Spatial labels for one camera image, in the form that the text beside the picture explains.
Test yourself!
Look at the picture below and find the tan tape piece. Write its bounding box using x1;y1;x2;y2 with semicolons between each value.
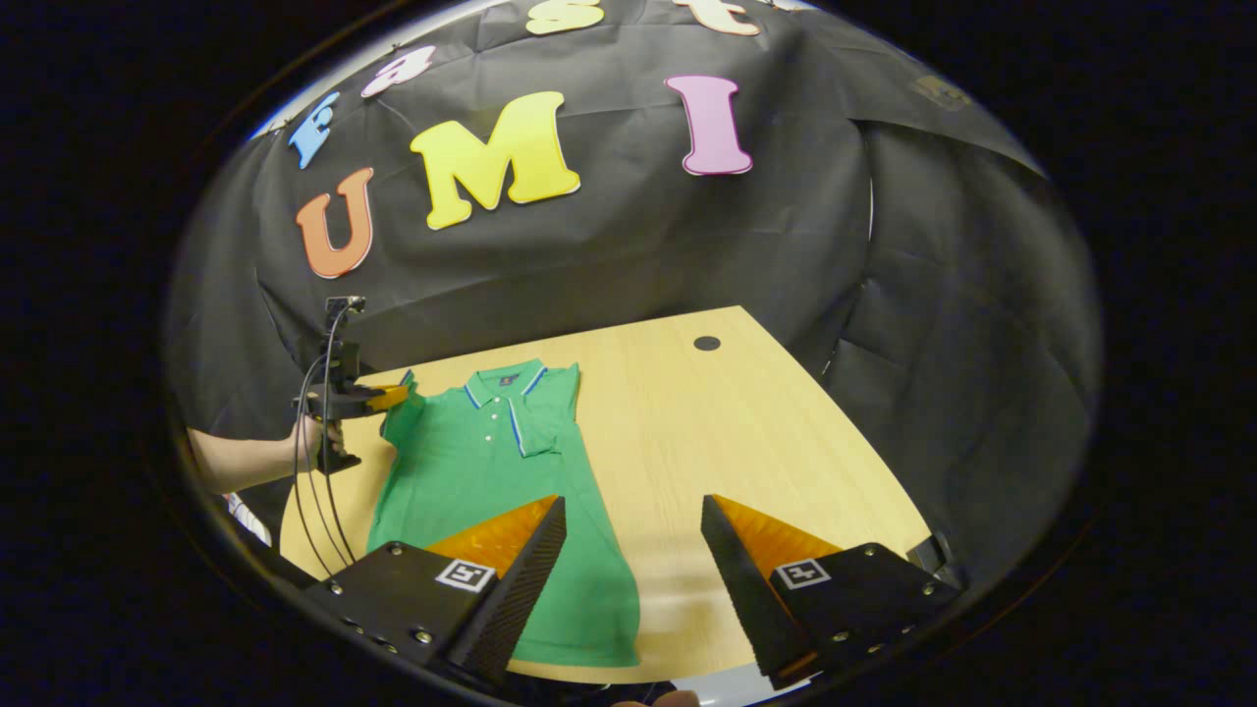
908;76;973;111

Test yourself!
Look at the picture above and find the person's white patterned shirt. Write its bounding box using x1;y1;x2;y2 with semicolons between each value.
221;491;274;548

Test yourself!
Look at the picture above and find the black gripper cable bundle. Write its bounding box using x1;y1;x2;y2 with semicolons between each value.
293;304;359;580

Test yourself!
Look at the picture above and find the green T-shirt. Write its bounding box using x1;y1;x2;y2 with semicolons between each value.
366;358;641;669

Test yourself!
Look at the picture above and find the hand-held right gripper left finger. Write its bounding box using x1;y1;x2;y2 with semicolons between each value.
304;496;569;688

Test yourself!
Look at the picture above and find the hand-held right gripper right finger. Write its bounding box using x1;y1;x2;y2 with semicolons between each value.
700;494;958;690

